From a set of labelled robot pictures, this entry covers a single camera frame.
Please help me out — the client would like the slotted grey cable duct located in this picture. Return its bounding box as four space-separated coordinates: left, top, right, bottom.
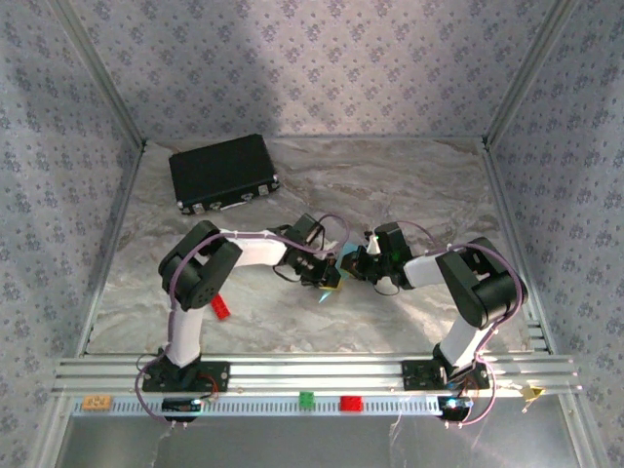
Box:
70 395 443 418

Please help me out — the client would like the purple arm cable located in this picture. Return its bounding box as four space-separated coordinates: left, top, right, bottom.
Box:
394 221 530 430
134 213 352 430

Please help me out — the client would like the black hard case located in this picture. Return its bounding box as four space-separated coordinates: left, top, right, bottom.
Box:
168 134 282 216

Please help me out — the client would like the long red toy brick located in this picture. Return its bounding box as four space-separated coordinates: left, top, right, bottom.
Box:
210 292 232 322

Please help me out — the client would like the small yellow tag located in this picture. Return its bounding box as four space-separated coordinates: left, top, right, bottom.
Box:
519 384 547 405

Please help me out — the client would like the light blue paper sheet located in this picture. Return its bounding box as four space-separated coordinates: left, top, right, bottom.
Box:
317 242 357 304

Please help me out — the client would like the aluminium mounting rail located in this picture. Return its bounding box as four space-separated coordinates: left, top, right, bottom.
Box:
51 353 584 397

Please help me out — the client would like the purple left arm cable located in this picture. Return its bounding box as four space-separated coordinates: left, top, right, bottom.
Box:
134 213 352 430

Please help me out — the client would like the aluminium table edge rail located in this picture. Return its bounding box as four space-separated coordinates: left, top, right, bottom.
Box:
77 143 147 357
482 143 552 355

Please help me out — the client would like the aluminium frame post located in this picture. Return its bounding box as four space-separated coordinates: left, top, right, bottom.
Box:
48 0 148 150
482 0 584 147

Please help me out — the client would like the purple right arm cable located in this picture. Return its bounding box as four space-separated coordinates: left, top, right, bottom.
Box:
394 221 530 430

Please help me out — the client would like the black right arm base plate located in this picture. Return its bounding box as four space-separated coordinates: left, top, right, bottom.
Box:
400 359 491 391

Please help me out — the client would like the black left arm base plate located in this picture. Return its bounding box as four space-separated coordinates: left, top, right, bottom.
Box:
140 360 231 394

